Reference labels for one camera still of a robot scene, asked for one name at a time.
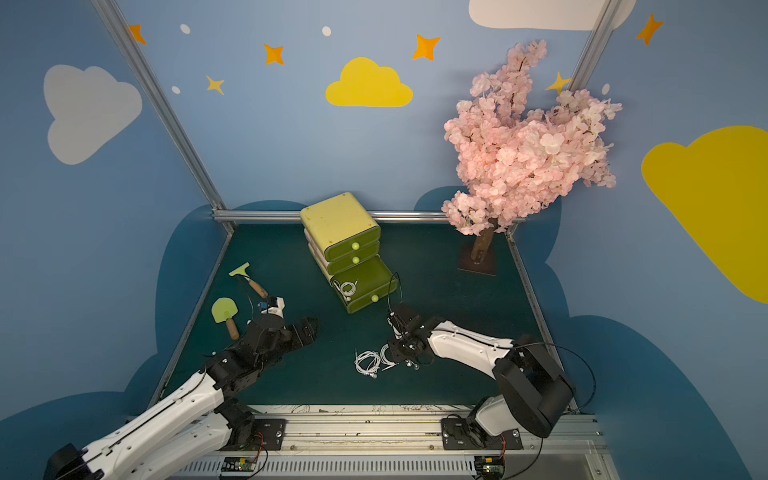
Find white wired earphones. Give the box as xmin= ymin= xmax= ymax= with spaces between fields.
xmin=379 ymin=344 xmax=420 ymax=372
xmin=334 ymin=281 xmax=357 ymax=302
xmin=354 ymin=350 xmax=381 ymax=379

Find yellow-green drawer cabinet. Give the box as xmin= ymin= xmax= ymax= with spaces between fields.
xmin=300 ymin=192 xmax=398 ymax=314

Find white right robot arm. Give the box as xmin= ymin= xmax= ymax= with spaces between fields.
xmin=387 ymin=303 xmax=575 ymax=438

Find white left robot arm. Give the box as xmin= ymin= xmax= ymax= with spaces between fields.
xmin=43 ymin=314 xmax=318 ymax=479

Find pink blossom artificial tree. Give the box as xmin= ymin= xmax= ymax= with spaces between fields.
xmin=442 ymin=40 xmax=622 ymax=274

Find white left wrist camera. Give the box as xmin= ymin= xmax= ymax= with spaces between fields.
xmin=259 ymin=296 xmax=285 ymax=319

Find round green spatula wooden handle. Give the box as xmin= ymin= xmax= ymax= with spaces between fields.
xmin=211 ymin=297 xmax=240 ymax=341

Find green scraper with wooden handle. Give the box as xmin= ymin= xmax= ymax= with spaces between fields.
xmin=229 ymin=262 xmax=269 ymax=299

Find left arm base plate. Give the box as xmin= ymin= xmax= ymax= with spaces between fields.
xmin=223 ymin=418 xmax=287 ymax=451

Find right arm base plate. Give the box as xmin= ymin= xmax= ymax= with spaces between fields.
xmin=440 ymin=415 xmax=523 ymax=451

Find aluminium front rail platform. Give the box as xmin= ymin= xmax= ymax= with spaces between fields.
xmin=166 ymin=405 xmax=619 ymax=479

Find aluminium back frame rail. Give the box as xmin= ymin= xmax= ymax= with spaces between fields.
xmin=212 ymin=209 xmax=448 ymax=224

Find aluminium right frame post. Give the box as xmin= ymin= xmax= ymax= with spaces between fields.
xmin=568 ymin=0 xmax=625 ymax=91

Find aluminium frame post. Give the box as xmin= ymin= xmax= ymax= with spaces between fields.
xmin=91 ymin=0 xmax=226 ymax=217
xmin=568 ymin=0 xmax=625 ymax=91

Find aluminium left frame post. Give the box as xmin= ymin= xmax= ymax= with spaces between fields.
xmin=91 ymin=0 xmax=226 ymax=217

